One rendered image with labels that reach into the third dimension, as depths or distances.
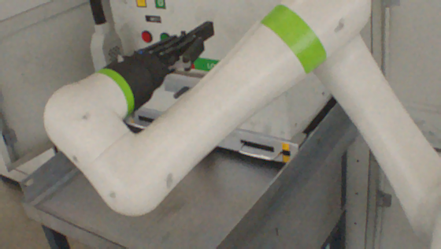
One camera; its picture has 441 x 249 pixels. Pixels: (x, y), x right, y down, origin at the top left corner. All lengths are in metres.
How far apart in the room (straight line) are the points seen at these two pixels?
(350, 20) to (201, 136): 0.29
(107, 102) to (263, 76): 0.24
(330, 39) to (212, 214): 0.54
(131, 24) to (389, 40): 0.64
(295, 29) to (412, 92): 0.64
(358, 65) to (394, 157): 0.18
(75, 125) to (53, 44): 0.77
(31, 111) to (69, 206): 0.36
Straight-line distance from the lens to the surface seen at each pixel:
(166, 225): 1.21
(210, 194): 1.28
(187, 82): 1.31
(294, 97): 1.26
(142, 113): 1.52
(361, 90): 1.00
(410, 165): 0.99
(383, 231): 1.70
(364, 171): 1.61
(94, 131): 0.82
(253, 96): 0.82
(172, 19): 1.32
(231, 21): 1.22
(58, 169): 1.45
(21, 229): 2.78
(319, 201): 1.45
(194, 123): 0.81
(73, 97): 0.83
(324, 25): 0.84
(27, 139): 1.60
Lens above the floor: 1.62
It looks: 30 degrees down
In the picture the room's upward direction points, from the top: 7 degrees counter-clockwise
